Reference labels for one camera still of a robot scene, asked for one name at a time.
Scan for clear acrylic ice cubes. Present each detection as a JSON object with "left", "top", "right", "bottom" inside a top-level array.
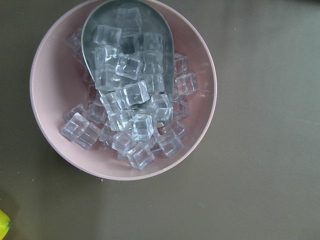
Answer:
[{"left": 60, "top": 2, "right": 198, "bottom": 170}]

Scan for metal scoop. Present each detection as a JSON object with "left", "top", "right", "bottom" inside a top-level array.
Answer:
[{"left": 80, "top": 0, "right": 176, "bottom": 127}]

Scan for pink bowl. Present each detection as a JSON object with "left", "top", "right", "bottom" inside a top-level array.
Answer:
[{"left": 30, "top": 0, "right": 217, "bottom": 181}]

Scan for yellow lemon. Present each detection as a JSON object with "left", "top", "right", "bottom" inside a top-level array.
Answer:
[{"left": 0, "top": 210, "right": 12, "bottom": 240}]

